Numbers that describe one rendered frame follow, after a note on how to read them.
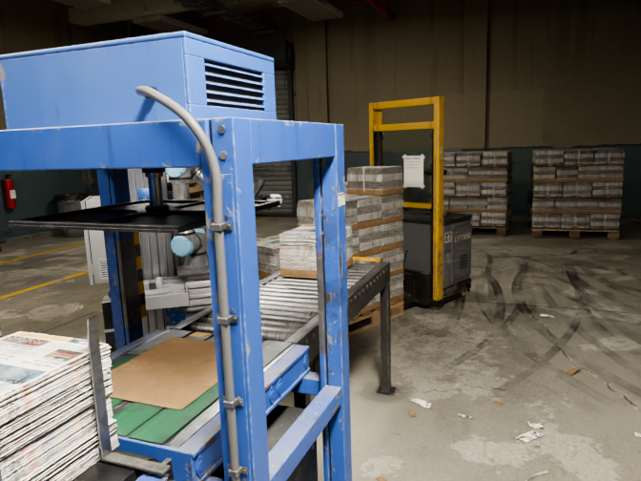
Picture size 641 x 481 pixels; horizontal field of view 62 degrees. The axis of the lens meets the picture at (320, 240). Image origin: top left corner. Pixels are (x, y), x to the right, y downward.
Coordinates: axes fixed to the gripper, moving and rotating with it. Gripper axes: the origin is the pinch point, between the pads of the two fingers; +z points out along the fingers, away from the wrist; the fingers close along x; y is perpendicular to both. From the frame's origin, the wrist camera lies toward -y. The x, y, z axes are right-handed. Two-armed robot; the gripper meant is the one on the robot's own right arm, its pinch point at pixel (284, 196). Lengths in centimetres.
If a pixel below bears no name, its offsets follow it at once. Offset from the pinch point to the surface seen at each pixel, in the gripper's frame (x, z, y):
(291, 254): -4.2, 2.0, 30.5
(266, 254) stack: -78, -32, 36
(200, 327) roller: 69, -19, 55
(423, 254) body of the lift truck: -232, 75, 47
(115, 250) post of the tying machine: 82, -46, 23
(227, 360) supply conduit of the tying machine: 159, 25, 41
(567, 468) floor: 14, 134, 126
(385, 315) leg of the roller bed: -45, 49, 69
